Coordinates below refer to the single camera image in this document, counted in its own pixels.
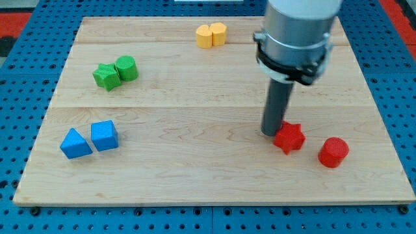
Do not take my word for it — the green cylinder block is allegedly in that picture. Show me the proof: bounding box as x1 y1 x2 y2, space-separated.
115 55 138 81

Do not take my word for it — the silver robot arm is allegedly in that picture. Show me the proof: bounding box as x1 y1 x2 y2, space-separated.
253 0 342 85

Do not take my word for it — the yellow heart block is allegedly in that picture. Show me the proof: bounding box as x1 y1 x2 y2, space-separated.
196 25 213 49

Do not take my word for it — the green star block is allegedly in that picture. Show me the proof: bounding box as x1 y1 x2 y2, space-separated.
92 63 122 92

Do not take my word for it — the yellow rounded block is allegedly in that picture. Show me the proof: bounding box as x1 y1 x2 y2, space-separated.
209 22 228 46

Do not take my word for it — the blue triangle block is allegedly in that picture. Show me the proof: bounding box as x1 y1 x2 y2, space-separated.
60 128 92 159

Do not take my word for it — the blue cube block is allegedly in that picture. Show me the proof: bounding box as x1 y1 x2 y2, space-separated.
90 120 119 151

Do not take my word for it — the wooden board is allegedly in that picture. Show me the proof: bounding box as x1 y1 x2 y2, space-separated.
13 17 415 207

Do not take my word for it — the red cylinder block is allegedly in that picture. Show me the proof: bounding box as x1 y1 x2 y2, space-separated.
318 137 349 168

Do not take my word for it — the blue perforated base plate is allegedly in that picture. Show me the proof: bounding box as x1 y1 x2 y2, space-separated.
1 0 415 233

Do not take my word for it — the red star block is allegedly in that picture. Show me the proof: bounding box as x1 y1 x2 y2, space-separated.
273 121 306 155

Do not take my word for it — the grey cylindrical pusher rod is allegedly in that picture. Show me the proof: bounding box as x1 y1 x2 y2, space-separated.
261 79 293 137

